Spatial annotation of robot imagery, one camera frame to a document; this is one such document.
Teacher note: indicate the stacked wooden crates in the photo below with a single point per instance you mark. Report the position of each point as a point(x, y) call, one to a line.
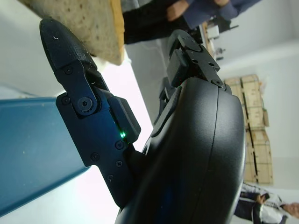
point(254, 116)

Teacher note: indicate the wooden workbench with equipment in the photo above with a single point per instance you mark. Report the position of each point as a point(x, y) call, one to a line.
point(213, 32)

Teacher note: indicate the person in black trousers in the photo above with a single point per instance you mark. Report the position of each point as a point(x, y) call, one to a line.
point(149, 21)

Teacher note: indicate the blue plastic tray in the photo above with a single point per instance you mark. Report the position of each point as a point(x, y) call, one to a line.
point(35, 144)

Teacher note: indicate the brown bread slice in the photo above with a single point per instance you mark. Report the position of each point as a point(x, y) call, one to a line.
point(93, 25)

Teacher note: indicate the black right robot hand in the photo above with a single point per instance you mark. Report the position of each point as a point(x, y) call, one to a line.
point(187, 151)

